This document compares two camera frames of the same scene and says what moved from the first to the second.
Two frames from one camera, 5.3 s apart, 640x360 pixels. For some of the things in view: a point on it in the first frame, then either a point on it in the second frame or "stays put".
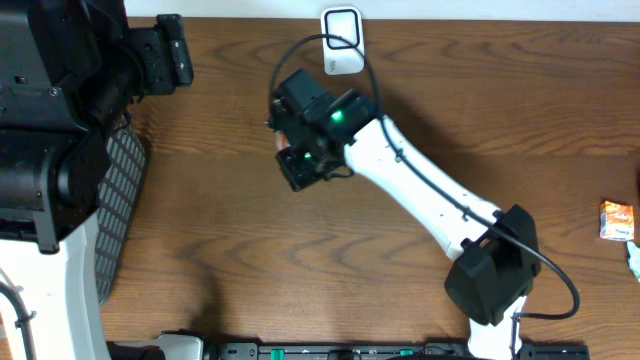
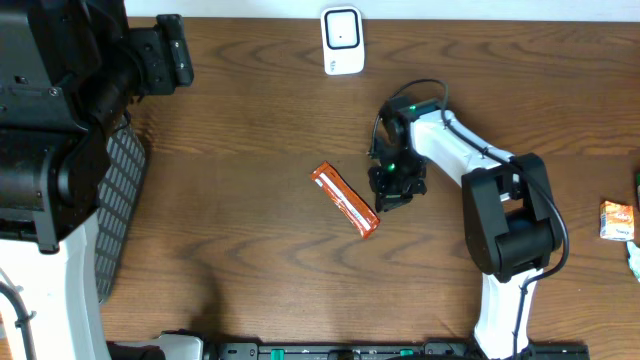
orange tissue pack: [616, 221] stays put
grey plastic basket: [118, 189] stays put
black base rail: [382, 351] stays put
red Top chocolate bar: [281, 141] -> [355, 208]
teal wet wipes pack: [633, 252] stays put
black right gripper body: [303, 165] -> [401, 179]
